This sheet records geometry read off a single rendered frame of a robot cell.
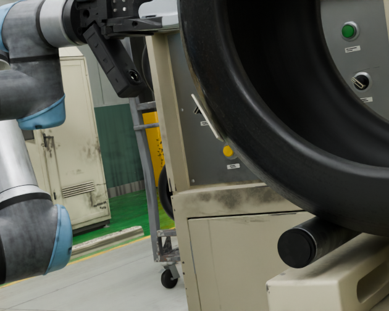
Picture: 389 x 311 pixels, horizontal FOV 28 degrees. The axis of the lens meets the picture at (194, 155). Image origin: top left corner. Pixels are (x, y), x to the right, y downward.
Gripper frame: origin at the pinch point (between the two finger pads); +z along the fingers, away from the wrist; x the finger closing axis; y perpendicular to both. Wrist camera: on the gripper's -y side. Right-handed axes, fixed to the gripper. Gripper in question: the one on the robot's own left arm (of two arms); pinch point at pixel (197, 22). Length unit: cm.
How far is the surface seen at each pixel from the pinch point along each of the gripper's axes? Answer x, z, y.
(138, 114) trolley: 300, -233, -29
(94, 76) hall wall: 844, -716, 2
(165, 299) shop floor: 280, -207, -138
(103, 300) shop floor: 278, -254, -143
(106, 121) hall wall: 848, -701, -69
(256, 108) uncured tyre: -11.8, 14.3, -11.0
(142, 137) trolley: 300, -231, -43
